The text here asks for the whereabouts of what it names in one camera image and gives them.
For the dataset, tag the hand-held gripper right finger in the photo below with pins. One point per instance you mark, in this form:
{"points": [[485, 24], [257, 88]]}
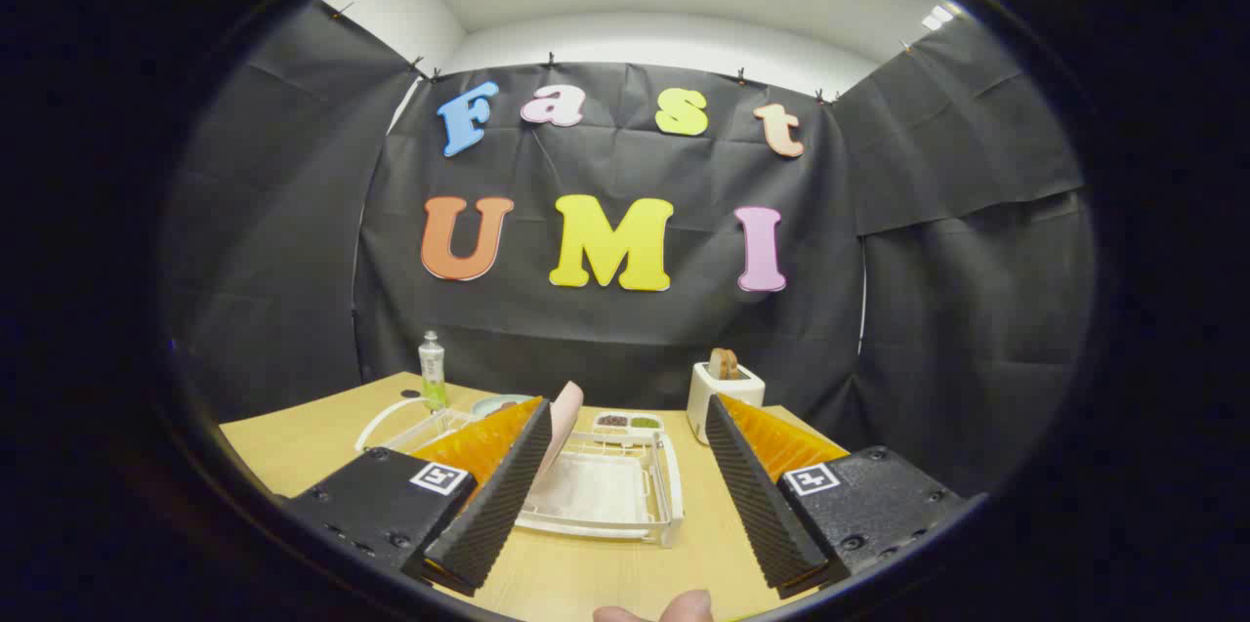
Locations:
{"points": [[767, 515]]}

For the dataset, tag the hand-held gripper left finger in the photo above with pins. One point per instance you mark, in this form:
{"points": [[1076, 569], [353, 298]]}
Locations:
{"points": [[498, 505]]}

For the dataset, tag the pink plate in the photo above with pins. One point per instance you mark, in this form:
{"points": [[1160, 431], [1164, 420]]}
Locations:
{"points": [[564, 417]]}

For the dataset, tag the teal plate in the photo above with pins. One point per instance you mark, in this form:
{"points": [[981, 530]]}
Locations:
{"points": [[486, 404]]}

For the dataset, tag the white toaster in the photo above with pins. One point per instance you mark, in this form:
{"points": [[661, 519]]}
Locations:
{"points": [[695, 402]]}

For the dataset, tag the clear bottle with green liquid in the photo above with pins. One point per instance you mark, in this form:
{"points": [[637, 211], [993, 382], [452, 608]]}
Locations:
{"points": [[433, 373]]}

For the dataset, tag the white two-compartment condiment tray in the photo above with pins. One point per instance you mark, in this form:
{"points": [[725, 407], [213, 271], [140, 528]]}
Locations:
{"points": [[628, 430]]}

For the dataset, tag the toast slice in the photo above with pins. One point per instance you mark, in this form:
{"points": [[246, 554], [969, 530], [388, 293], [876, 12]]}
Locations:
{"points": [[723, 364]]}

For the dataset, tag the small ceiling light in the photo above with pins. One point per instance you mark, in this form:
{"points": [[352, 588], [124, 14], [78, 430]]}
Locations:
{"points": [[939, 17]]}

